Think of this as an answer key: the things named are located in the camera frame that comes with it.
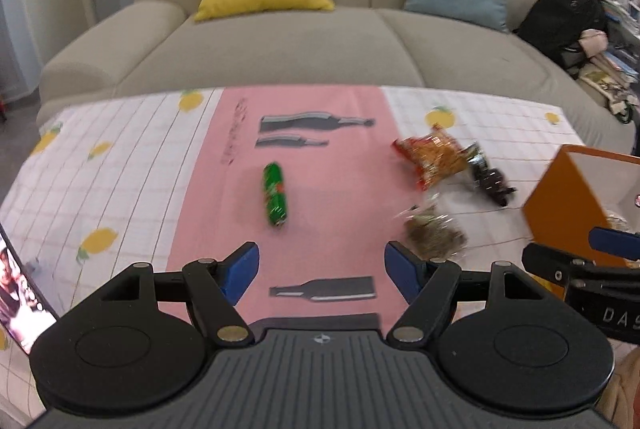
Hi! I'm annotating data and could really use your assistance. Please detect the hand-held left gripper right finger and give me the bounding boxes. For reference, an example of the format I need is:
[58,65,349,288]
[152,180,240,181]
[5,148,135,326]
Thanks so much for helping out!
[384,240,547,346]

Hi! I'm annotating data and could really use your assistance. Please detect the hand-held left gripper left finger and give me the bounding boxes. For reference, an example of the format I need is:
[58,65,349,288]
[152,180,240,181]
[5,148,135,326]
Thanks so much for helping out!
[97,241,261,346]

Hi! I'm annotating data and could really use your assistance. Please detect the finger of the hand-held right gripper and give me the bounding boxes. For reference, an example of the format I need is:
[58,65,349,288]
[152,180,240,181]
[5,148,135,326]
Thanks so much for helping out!
[588,226,640,256]
[521,242,640,291]

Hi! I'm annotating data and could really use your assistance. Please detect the clear brown snack packet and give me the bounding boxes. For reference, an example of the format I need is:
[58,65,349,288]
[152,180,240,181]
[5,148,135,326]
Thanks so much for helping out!
[402,204,469,260]

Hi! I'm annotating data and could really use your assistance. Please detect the orange cardboard box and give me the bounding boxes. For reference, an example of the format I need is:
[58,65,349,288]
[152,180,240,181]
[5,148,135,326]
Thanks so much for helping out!
[521,144,640,271]

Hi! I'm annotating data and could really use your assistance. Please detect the green sausage stick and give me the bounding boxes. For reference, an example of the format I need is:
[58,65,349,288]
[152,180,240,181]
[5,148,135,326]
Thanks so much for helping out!
[262,162,291,228]

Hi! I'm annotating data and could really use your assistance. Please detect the dark dried fruit packet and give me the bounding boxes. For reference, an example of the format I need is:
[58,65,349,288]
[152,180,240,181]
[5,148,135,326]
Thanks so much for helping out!
[467,149,519,209]

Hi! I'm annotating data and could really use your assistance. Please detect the orange red snack packet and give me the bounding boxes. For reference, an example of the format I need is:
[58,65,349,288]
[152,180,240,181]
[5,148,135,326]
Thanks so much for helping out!
[390,122,484,191]

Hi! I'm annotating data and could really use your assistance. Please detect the pink white lemon tablecloth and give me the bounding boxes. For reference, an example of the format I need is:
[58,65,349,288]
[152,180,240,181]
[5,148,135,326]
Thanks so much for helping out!
[0,84,640,421]

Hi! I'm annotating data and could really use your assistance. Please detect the printed tote bag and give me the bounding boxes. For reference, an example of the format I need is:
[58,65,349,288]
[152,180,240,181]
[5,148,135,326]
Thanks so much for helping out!
[580,59,640,126]

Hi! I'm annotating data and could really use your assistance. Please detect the stack of books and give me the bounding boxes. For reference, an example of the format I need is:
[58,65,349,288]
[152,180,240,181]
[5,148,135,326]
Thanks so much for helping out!
[602,44,640,76]

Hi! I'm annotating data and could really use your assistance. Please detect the beige pouch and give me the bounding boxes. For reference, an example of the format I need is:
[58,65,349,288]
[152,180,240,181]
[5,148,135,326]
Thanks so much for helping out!
[577,29,609,58]

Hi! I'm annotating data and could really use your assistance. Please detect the black backpack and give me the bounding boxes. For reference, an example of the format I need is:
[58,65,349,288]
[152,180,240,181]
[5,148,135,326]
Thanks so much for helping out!
[514,0,609,70]

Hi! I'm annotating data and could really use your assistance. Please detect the smartphone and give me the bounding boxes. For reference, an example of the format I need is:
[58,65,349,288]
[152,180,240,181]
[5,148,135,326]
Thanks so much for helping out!
[0,224,59,355]

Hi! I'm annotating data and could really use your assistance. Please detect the beige sofa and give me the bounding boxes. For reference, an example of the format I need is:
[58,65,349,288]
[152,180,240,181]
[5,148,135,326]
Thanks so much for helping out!
[37,0,640,160]

